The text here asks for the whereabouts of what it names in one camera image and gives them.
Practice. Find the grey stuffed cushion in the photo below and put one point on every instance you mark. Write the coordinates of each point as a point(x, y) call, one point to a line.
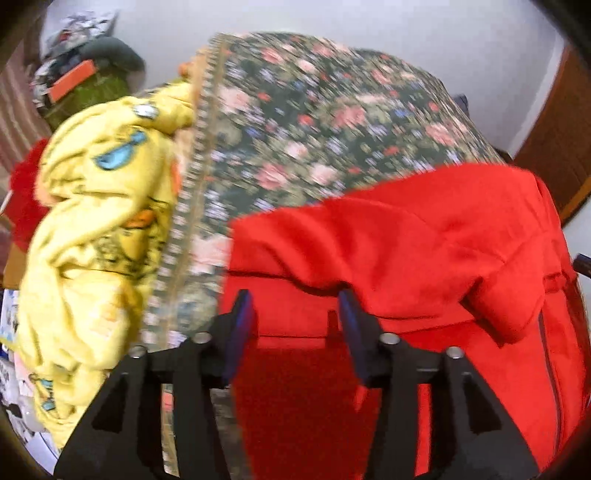
point(115, 50)

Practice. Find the pile of clutter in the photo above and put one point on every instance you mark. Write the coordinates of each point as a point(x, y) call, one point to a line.
point(74, 41)

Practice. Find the orange box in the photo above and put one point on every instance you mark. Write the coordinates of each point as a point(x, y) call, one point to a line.
point(71, 81)

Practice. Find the pile of printed papers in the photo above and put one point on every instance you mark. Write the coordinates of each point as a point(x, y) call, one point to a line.
point(18, 369)

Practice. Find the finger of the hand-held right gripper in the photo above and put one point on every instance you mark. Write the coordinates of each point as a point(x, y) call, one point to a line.
point(584, 265)

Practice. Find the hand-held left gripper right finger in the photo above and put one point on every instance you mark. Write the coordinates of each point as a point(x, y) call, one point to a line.
point(353, 332)

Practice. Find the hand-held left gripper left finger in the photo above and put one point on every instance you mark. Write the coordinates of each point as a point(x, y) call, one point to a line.
point(240, 341)

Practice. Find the yellow cartoon blanket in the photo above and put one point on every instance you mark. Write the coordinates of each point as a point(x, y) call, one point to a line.
point(97, 221)

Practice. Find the brown wooden door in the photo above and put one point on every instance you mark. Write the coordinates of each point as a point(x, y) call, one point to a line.
point(561, 138)

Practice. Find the red plush toy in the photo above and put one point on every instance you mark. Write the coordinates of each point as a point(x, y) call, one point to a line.
point(25, 194)

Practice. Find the floral bedspread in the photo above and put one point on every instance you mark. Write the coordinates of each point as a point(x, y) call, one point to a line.
point(300, 120)

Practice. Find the red zip jacket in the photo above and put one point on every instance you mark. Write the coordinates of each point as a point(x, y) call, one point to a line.
point(415, 240)

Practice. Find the green patterned cloth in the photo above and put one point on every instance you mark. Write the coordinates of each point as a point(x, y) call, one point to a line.
point(87, 97)

